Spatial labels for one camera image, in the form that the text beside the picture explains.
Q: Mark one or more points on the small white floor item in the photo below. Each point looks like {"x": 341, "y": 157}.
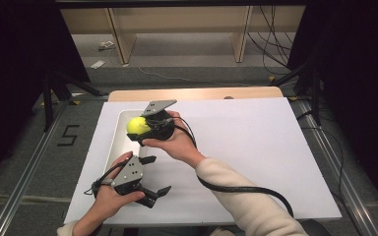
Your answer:
{"x": 106, "y": 45}

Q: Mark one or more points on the light wooden desk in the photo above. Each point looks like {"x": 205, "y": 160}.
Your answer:
{"x": 121, "y": 39}

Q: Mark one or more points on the white plastic bin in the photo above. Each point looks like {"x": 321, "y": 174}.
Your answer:
{"x": 121, "y": 144}

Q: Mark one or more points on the person's right hand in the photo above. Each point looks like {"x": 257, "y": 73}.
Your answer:
{"x": 180, "y": 144}

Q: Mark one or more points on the yellow tennis ball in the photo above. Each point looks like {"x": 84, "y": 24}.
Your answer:
{"x": 137, "y": 125}

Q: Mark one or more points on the dark curtain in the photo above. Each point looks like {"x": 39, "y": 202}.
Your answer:
{"x": 357, "y": 65}
{"x": 13, "y": 65}

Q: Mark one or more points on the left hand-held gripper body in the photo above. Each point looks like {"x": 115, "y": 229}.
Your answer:
{"x": 128, "y": 172}

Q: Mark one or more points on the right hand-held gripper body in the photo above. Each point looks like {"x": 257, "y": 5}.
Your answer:
{"x": 160, "y": 128}

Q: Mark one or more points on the black tripod stand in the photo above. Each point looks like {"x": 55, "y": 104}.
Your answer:
{"x": 47, "y": 105}
{"x": 315, "y": 95}

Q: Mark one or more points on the person's left hand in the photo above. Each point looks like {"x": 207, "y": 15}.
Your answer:
{"x": 110, "y": 200}

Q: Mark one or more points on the flat white floor item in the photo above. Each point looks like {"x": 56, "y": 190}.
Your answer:
{"x": 97, "y": 64}

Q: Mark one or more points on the white table cover board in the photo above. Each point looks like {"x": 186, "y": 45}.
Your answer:
{"x": 259, "y": 137}

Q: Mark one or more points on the aluminium floor rail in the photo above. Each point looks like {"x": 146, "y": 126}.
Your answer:
{"x": 23, "y": 183}
{"x": 338, "y": 173}

